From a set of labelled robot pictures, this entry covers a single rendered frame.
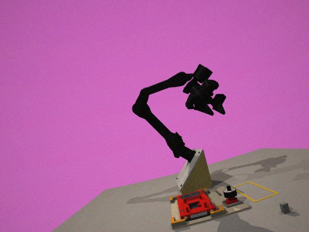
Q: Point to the black wheel with grey hub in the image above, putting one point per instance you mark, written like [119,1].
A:
[230,194]

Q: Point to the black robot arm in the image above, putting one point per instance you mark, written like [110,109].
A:
[141,109]

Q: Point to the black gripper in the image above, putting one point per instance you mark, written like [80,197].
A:
[197,102]

